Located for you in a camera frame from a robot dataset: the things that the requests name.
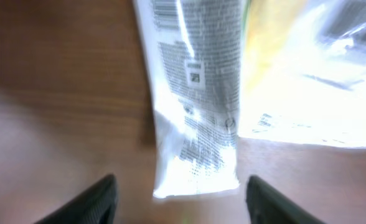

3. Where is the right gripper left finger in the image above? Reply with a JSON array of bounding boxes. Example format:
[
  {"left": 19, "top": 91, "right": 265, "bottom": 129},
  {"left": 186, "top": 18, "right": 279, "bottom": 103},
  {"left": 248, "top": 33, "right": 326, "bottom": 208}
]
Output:
[{"left": 36, "top": 174, "right": 118, "bottom": 224}]

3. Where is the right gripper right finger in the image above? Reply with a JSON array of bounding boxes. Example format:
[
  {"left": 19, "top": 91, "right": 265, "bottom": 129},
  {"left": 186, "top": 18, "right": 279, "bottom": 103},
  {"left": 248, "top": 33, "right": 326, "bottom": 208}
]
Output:
[{"left": 246, "top": 175, "right": 323, "bottom": 224}]

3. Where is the pale yellow snack bag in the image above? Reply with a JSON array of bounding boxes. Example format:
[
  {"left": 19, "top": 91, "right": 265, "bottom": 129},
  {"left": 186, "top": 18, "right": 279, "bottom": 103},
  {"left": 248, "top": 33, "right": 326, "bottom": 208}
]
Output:
[{"left": 238, "top": 0, "right": 366, "bottom": 148}]

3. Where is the white cream tube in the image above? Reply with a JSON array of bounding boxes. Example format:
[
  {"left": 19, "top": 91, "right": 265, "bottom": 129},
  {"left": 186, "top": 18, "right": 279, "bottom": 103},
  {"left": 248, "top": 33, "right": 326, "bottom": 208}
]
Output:
[{"left": 133, "top": 0, "right": 248, "bottom": 198}]

